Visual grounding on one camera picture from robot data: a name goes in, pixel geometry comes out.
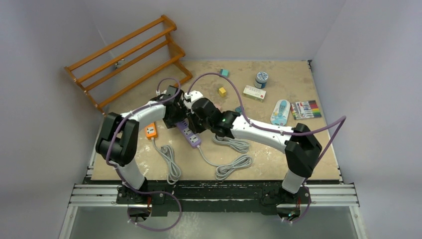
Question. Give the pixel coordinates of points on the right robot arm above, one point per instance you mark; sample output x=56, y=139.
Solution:
x=300, y=147

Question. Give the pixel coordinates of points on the round blue white jar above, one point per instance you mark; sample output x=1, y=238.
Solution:
x=261, y=80

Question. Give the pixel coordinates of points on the small white green box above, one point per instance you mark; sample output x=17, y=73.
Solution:
x=254, y=93

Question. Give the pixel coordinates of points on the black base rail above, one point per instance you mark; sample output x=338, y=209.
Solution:
x=265, y=197

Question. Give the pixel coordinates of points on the wooden shoe rack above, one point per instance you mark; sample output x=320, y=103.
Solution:
x=130, y=57

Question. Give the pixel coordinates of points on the orange power strip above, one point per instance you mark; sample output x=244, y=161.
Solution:
x=151, y=131

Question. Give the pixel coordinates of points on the yellow charger plug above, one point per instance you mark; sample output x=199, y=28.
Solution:
x=222, y=92

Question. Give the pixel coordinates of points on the teal charger plug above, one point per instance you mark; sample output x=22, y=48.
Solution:
x=224, y=73

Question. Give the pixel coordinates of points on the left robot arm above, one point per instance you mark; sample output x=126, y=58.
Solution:
x=117, y=141

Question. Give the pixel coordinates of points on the blue white oval toy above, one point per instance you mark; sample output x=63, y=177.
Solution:
x=280, y=113

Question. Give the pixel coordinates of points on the coloured marker pen set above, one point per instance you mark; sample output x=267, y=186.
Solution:
x=305, y=110

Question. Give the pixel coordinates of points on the dark blue charger plug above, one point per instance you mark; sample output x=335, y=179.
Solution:
x=239, y=110

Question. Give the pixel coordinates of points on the purple power strip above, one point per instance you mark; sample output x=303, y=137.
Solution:
x=191, y=137

